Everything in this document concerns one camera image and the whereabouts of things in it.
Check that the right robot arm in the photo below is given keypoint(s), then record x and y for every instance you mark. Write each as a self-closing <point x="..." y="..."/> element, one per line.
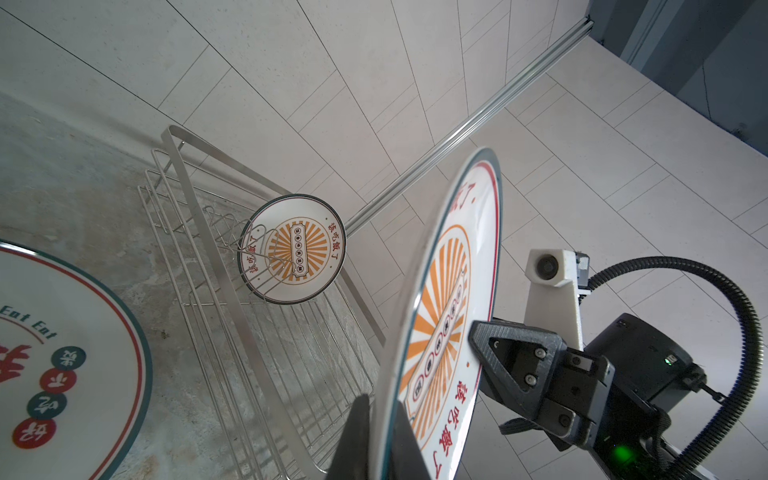
<point x="612" y="398"/>

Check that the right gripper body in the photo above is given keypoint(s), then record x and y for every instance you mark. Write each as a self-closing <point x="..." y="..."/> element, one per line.
<point x="570" y="411"/>

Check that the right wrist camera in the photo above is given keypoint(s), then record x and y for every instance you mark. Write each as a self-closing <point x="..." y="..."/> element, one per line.
<point x="558" y="279"/>

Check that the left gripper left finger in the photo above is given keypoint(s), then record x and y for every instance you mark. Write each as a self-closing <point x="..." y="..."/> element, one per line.
<point x="350" y="460"/>

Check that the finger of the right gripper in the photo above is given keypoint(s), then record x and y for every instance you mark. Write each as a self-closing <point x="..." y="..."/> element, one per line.
<point x="518" y="363"/>

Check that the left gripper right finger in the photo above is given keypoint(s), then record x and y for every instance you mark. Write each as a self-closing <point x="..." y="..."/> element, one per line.
<point x="407" y="462"/>

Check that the white red-pattern plate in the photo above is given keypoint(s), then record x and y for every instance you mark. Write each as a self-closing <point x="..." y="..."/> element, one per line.
<point x="429" y="379"/>

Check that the wire dish rack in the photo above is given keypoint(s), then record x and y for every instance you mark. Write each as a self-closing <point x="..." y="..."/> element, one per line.
<point x="282" y="377"/>

